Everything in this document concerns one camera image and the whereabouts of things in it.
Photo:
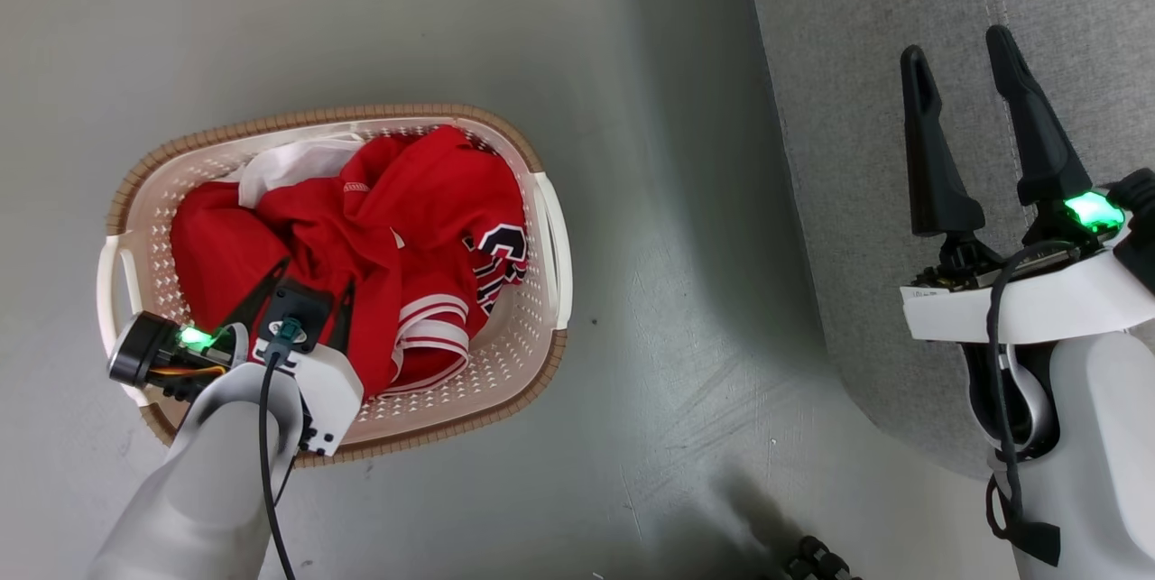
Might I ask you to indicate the white perforated laundry basket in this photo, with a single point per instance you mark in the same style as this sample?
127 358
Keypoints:
528 327

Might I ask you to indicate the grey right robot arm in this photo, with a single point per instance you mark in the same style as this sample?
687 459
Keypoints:
1105 454

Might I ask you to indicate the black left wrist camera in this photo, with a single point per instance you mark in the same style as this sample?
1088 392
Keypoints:
293 302

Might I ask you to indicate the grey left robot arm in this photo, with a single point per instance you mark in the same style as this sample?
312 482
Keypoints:
203 490

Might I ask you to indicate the red sports jersey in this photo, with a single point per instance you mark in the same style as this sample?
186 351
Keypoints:
397 210

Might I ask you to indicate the grey fabric sofa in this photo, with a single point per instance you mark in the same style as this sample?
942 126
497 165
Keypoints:
857 66

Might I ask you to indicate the white garment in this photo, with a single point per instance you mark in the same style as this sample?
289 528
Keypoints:
289 167

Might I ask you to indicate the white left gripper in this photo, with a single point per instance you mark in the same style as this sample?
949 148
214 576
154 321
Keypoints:
329 395

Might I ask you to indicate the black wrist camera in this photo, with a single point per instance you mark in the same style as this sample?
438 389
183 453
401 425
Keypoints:
1141 219
293 302

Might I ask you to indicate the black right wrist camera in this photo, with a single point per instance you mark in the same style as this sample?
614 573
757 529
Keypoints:
1141 219

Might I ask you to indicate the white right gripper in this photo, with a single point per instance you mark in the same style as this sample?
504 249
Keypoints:
1038 300

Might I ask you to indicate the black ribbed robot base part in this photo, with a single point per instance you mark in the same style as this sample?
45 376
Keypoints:
817 560

